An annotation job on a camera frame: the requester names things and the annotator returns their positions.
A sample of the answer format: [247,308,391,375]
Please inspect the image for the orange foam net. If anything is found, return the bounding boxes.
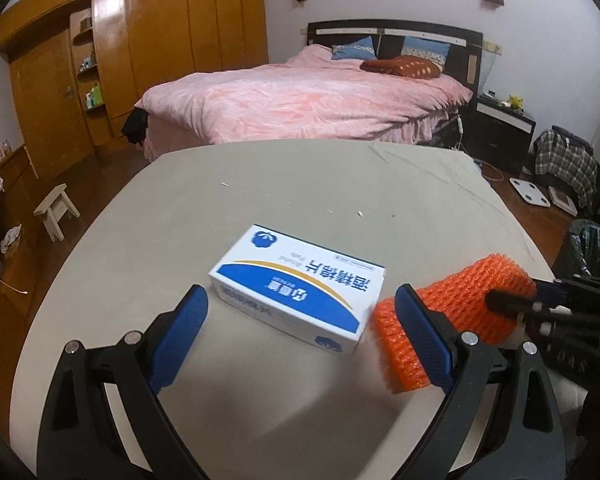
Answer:
[370,254,538,393]

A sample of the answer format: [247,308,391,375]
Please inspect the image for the brown dotted pillow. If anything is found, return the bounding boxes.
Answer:
[360,55,443,80]

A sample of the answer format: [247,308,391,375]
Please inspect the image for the plaid cloth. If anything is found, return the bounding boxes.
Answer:
[534,127,598,208]

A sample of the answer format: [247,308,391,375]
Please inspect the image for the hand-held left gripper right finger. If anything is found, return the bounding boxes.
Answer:
[395,284,566,480]

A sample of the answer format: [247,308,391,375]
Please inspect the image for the white cloth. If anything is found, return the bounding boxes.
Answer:
[0,227,23,253]

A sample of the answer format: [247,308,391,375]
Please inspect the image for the white cable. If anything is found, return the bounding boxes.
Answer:
[455,115,503,183]

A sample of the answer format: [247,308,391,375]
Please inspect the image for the black cloth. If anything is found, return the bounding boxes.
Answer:
[121,108,148,148]

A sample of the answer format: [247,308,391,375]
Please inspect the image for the small wooden stool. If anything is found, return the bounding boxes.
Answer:
[34,185,81,242]

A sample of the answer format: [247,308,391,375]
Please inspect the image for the blue pillow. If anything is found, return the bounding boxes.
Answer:
[331,35,378,61]
[400,37,451,66]

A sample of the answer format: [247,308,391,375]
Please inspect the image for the white and blue box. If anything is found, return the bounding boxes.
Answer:
[208,224,387,358]

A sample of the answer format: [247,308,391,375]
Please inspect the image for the dark wooden bed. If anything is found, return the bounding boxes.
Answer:
[130,20,483,148]

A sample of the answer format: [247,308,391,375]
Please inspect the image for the black trash bin bag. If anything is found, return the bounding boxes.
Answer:
[567,219,600,281]

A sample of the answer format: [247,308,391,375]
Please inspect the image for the white bathroom scale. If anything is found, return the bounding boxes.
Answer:
[510,177,551,208]

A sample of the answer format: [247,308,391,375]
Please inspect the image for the wooden wardrobe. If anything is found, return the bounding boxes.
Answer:
[0,0,271,181]

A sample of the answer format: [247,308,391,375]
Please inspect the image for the dark nightstand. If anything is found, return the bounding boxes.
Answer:
[472,95,537,176]

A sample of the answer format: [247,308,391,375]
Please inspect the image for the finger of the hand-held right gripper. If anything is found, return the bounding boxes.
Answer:
[485,287,557,327]
[531,275,600,307]

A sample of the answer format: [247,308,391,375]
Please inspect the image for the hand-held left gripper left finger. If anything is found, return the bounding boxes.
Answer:
[37,284,211,480]

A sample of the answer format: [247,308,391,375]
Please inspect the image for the pink blanket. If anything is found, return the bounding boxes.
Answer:
[135,44,473,146]

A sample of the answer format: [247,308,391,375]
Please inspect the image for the scale with dark display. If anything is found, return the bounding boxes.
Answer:
[547,187,578,213]

